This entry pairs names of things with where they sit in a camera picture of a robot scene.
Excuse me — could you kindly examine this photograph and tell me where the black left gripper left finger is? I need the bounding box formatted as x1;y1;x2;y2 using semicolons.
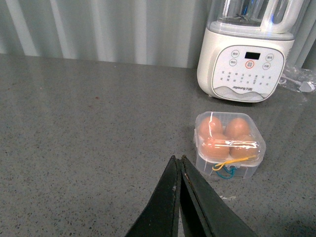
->
126;156;181;237

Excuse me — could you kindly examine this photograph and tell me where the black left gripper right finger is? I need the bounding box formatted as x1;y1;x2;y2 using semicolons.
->
180;156;257;237

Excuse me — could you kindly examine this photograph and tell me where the brown egg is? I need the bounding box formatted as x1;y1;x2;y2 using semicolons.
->
224;118;250;139
200;133;230;158
197;116;223;139
230;135;260;159

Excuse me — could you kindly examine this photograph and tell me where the clear plastic egg box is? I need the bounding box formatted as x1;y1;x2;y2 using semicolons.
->
194;112;266;179

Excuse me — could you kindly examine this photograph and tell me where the yellow rubber band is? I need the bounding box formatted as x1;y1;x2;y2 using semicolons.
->
212;155;256;171

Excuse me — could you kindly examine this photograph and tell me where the blue rubber band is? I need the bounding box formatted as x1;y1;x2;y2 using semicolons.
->
215;165;239;180

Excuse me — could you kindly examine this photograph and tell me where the white blender machine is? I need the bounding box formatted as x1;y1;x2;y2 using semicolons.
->
197;0;304;103

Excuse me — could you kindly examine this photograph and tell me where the clear plastic bag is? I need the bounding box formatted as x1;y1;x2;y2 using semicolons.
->
278;63;316;93

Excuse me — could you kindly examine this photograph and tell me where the white power cable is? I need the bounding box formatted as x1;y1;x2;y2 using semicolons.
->
278;74;316;93

